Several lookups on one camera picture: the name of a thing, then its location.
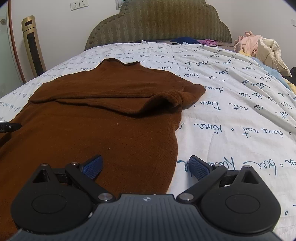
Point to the pink clothes pile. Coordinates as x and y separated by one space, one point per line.
247 44

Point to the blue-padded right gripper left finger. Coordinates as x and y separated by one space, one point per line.
82 176

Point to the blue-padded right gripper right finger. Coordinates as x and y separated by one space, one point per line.
208 176

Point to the olive upholstered headboard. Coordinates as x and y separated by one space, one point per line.
160 20

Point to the navy blue garment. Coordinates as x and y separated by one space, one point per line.
184 40

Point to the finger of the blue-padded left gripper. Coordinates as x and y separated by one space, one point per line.
6 127

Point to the white quilt with script print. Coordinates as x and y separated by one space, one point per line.
245 117

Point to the white double wall socket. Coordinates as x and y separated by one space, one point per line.
78 4

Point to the purple garment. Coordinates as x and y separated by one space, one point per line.
208 42

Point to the brown knit sweater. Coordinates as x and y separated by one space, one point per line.
125 112

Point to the cream padded jacket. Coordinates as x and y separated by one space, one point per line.
269 53

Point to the gold tower fan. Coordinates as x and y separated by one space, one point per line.
32 46

